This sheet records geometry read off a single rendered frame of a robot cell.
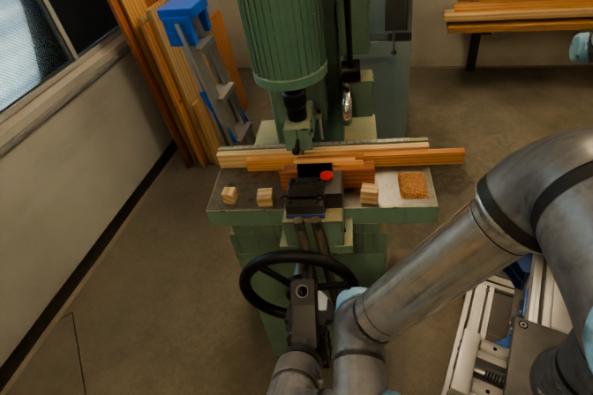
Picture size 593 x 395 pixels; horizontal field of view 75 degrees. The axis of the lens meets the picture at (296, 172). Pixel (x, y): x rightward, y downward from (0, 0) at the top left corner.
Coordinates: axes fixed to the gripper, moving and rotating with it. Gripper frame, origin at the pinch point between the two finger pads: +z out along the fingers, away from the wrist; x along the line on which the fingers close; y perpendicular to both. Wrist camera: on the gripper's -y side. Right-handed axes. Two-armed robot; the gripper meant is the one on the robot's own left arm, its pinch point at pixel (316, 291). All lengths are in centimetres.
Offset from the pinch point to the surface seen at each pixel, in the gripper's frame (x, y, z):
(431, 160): 28.6, -18.0, 35.4
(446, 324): 36, 63, 81
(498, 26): 95, -63, 208
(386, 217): 15.7, -7.0, 23.6
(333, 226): 3.6, -10.3, 10.7
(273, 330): -30, 45, 52
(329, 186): 3.5, -19.0, 13.2
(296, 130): -4.4, -31.5, 22.9
